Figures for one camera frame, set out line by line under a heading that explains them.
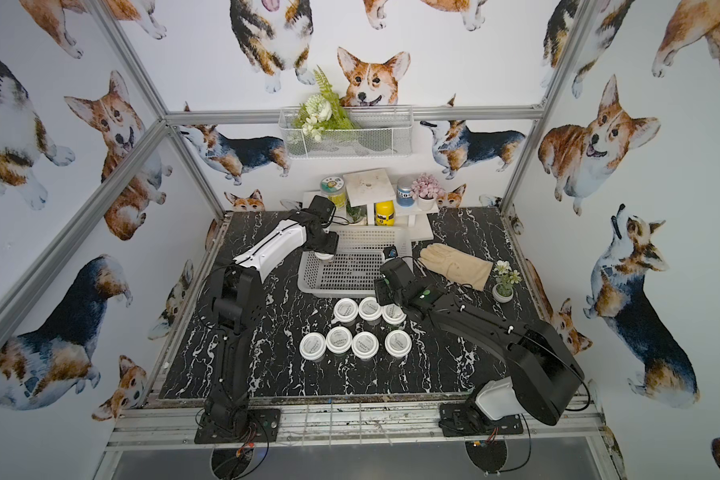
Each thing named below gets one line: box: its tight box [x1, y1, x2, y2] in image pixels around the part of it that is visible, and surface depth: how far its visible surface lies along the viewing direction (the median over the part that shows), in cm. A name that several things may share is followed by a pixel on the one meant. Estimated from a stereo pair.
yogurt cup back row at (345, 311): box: [331, 298, 359, 326], surface depth 89 cm
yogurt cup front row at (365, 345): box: [351, 331, 380, 361], surface depth 82 cm
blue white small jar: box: [396, 181, 415, 207], surface depth 100 cm
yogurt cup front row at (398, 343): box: [384, 329, 413, 359], surface depth 82 cm
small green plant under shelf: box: [346, 198, 368, 226], surface depth 112 cm
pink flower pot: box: [411, 173, 445, 211], surface depth 97 cm
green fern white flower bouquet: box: [293, 65, 356, 142], surface depth 82 cm
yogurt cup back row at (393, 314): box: [381, 303, 407, 326], surface depth 87 cm
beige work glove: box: [418, 243, 493, 291], surface depth 107 cm
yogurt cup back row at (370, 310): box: [358, 296, 382, 326], surface depth 87 cm
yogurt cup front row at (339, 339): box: [326, 326, 353, 353], surface depth 83 cm
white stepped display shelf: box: [343, 170, 439, 241], surface depth 103 cm
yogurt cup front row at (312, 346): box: [299, 332, 327, 362], surface depth 82 cm
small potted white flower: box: [492, 260, 522, 303], surface depth 94 cm
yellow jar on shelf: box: [375, 200, 395, 226], surface depth 111 cm
